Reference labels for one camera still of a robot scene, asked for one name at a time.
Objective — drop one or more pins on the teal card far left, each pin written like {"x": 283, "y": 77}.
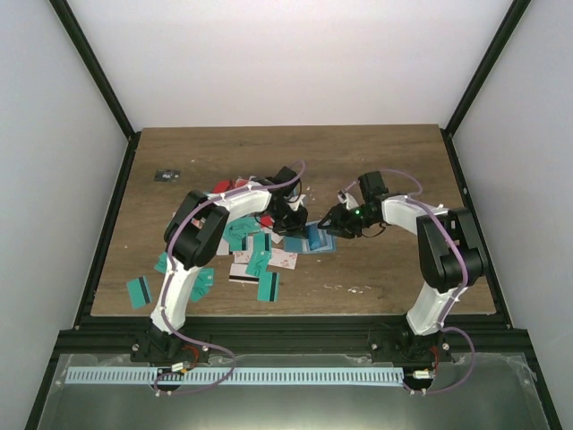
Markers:
{"x": 161, "y": 264}

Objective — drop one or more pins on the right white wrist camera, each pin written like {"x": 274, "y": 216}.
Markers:
{"x": 347, "y": 200}

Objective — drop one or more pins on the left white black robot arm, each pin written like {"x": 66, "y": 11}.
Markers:
{"x": 193, "y": 235}

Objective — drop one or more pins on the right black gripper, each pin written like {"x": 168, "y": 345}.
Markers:
{"x": 339, "y": 223}

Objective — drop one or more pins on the red card black stripe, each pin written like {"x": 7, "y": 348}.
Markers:
{"x": 223, "y": 186}

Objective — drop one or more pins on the light blue slotted rail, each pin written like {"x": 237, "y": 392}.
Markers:
{"x": 360, "y": 376}

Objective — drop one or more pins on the teal striped card front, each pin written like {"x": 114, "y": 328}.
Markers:
{"x": 268, "y": 287}

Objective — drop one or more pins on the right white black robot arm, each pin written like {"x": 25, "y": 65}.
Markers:
{"x": 450, "y": 251}

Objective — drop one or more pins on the blue leather card holder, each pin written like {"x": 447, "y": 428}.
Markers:
{"x": 300, "y": 245}

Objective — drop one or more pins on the black aluminium frame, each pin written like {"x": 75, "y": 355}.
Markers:
{"x": 494, "y": 333}

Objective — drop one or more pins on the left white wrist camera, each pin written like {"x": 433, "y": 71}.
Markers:
{"x": 297, "y": 202}

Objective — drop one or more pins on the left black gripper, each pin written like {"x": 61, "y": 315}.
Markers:
{"x": 295, "y": 228}

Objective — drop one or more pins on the teal VIP card centre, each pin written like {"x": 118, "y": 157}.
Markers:
{"x": 239, "y": 228}

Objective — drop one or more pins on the small black card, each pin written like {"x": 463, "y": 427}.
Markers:
{"x": 166, "y": 175}

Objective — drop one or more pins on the teal striped card left edge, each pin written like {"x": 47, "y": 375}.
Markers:
{"x": 139, "y": 292}

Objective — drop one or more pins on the teal vip card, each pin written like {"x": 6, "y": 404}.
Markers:
{"x": 239, "y": 228}
{"x": 202, "y": 284}

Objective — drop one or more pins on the blue card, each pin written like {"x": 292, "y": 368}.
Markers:
{"x": 316, "y": 239}

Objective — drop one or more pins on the white card red pattern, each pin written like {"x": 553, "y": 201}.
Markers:
{"x": 283, "y": 259}

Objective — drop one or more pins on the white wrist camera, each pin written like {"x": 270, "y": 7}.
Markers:
{"x": 347, "y": 200}
{"x": 297, "y": 202}

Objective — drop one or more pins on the teal vertical card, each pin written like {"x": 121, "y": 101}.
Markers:
{"x": 261, "y": 254}

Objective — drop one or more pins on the teal VIP card front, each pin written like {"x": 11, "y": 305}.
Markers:
{"x": 202, "y": 284}

